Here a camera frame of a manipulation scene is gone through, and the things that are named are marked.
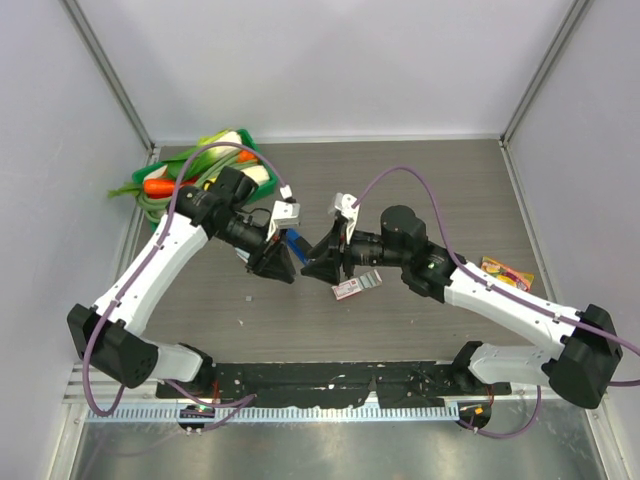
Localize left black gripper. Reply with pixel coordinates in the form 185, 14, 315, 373
216, 216, 297, 284

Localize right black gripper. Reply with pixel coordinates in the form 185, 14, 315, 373
302, 219, 408, 287

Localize blue black stapler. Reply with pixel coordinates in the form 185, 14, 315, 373
286, 228, 312, 265

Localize red white staple box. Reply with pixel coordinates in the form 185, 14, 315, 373
332, 269, 382, 301

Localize light blue white stapler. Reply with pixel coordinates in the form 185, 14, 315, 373
235, 248, 250, 263

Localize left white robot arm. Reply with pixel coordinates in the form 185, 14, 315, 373
67, 167, 300, 399

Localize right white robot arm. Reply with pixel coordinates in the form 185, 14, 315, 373
301, 205, 622, 409

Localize yellow white napa cabbage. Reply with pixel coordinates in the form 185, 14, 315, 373
203, 165, 271, 190

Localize small orange carrot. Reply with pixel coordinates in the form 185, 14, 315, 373
237, 150, 257, 163

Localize white green bok choy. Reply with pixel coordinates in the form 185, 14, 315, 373
160, 128, 244, 176

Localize green long beans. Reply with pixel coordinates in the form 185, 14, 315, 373
132, 153, 238, 224

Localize large orange carrot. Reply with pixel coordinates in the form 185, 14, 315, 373
143, 178, 175, 198

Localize green plastic tray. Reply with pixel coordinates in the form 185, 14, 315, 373
110, 129, 278, 229

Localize orange candy bag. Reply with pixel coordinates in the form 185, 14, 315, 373
480, 256, 534, 292

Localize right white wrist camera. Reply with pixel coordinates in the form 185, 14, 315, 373
328, 192, 359, 245

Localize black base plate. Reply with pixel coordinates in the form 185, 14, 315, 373
178, 361, 512, 409

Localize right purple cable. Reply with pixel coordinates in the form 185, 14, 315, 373
351, 165, 640, 439

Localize purple cable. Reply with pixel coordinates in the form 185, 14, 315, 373
351, 165, 640, 439
81, 140, 295, 432

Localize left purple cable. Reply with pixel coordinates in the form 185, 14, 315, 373
81, 140, 295, 432

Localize white slotted cable duct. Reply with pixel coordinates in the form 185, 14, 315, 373
87, 402, 459, 424

